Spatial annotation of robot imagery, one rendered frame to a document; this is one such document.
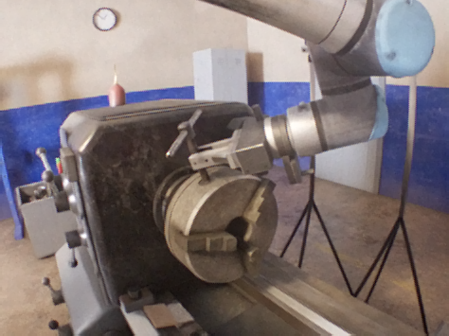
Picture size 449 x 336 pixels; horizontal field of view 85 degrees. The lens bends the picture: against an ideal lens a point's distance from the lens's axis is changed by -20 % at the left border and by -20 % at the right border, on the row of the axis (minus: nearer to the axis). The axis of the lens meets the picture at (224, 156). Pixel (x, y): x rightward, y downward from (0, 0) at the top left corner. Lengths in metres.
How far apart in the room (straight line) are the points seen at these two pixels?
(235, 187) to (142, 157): 0.24
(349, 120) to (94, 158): 0.51
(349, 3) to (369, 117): 0.22
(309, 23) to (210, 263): 0.49
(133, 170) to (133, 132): 0.09
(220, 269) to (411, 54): 0.53
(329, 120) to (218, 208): 0.27
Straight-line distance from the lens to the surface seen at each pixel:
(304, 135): 0.48
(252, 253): 0.63
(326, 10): 0.31
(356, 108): 0.48
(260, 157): 0.48
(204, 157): 0.55
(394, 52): 0.33
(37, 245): 2.87
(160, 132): 0.72
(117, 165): 0.69
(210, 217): 0.58
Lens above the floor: 1.40
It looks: 14 degrees down
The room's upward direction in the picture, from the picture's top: 3 degrees counter-clockwise
